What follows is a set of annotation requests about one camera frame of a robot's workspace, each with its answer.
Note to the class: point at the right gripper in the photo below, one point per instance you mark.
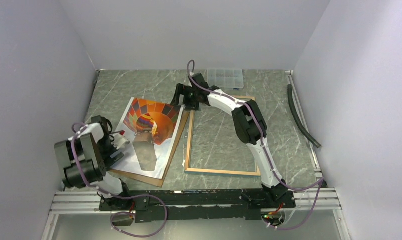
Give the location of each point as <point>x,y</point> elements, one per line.
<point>181,89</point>

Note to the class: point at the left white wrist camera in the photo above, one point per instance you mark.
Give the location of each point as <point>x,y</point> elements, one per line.
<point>119,140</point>

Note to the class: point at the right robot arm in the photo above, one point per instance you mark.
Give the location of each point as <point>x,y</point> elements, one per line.
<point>249,124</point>

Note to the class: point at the blue picture frame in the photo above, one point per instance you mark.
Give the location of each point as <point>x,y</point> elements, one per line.
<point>204,171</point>

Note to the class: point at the brown backing board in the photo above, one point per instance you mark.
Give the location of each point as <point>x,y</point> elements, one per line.
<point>154,181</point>

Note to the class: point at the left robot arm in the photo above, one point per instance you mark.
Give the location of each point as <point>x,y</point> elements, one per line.
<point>84,160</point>

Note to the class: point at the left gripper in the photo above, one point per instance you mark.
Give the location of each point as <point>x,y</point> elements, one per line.
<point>110,160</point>

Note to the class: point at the clear plastic organizer box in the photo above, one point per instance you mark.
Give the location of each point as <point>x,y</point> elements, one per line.
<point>225,78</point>

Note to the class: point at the aluminium rail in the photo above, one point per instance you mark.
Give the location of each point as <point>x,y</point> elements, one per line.
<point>88,202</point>

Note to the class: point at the black base bar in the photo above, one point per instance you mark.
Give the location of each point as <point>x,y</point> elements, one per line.
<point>157,205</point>

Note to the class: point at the hot air balloon photo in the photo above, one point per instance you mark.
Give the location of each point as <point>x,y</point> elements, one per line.
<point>151,127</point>

